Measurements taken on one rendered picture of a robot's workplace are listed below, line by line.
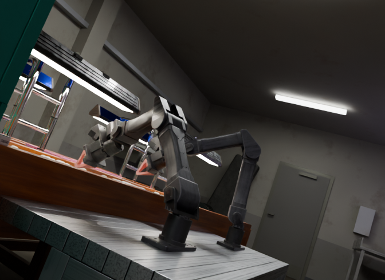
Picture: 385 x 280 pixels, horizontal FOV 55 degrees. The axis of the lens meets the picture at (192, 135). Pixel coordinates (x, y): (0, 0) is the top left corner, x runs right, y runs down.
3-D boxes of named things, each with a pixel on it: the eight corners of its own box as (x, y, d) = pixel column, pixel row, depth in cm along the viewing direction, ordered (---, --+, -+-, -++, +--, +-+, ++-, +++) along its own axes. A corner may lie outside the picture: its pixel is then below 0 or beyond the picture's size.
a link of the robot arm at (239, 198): (227, 221, 142) (247, 141, 147) (226, 221, 149) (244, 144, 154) (242, 226, 142) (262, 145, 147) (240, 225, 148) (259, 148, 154)
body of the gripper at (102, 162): (81, 146, 133) (97, 137, 131) (99, 153, 142) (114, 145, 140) (84, 161, 130) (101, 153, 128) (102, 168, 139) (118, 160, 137)
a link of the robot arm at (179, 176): (166, 211, 91) (153, 119, 113) (186, 217, 95) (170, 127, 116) (182, 198, 88) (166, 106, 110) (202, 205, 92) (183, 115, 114)
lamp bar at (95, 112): (153, 146, 265) (156, 137, 266) (97, 117, 212) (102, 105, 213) (144, 144, 269) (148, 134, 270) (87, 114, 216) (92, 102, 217)
